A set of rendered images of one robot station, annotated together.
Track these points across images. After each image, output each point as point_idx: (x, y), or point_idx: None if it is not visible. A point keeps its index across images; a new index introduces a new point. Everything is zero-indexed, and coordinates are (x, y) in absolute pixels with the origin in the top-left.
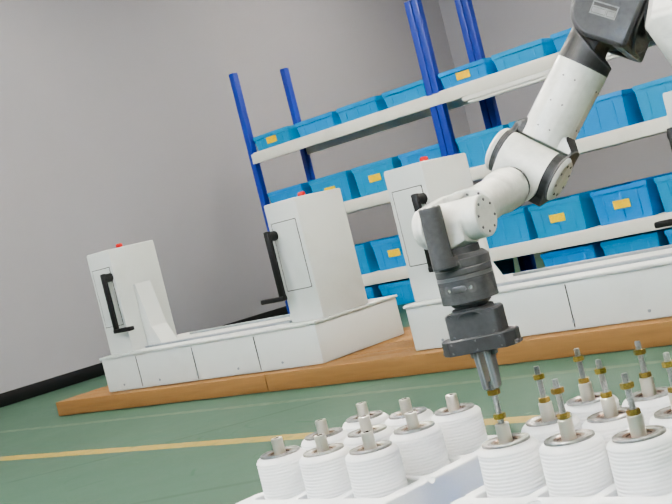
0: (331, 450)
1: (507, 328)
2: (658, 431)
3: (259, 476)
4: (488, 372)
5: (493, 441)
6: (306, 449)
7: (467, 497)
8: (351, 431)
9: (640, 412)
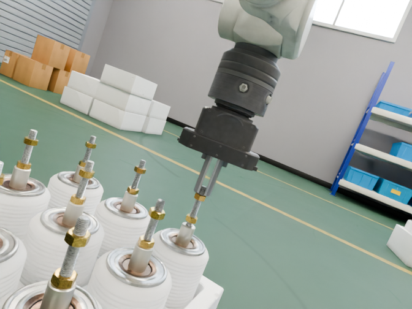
0: None
1: (193, 129)
2: (66, 173)
3: None
4: (209, 181)
5: (195, 247)
6: None
7: (210, 289)
8: None
9: (79, 164)
